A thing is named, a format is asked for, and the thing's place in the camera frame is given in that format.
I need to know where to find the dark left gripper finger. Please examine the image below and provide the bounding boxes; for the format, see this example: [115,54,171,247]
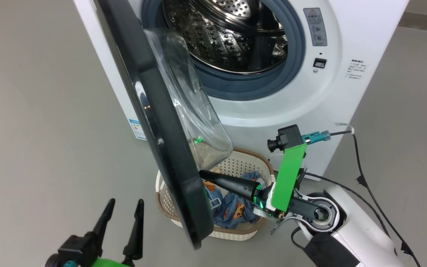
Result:
[92,198,116,256]
[123,199,144,266]

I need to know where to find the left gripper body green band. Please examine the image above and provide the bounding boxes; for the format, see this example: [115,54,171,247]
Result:
[91,258,134,267]

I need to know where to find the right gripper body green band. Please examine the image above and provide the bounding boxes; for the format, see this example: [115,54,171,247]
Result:
[254,144,312,222]

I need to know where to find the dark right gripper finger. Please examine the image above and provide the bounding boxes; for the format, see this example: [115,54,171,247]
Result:
[199,170,262,199]

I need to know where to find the blue cartoon garment cream lining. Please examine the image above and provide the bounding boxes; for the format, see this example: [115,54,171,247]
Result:
[203,180,264,229]

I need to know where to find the black glass washing machine door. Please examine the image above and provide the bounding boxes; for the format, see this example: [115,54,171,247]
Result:
[93,0,234,250]

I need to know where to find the cream perforated laundry basket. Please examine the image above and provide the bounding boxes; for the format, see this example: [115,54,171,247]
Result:
[156,147,275,241]

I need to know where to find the white front-load washing machine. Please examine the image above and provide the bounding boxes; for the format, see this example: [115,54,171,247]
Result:
[73,0,410,182]

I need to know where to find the grey rubber door gasket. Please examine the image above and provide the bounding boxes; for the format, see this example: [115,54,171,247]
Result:
[141,0,307,101]

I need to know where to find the blue white energy label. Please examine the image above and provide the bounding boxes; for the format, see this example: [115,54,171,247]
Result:
[128,119,147,141]

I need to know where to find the grey warning sticker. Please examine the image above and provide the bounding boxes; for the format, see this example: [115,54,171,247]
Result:
[303,7,328,47]

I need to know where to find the teal right camera connector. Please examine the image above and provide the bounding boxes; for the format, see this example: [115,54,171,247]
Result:
[302,131,331,144]

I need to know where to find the black right camera cable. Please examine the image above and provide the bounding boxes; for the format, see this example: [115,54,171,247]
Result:
[328,123,421,267]

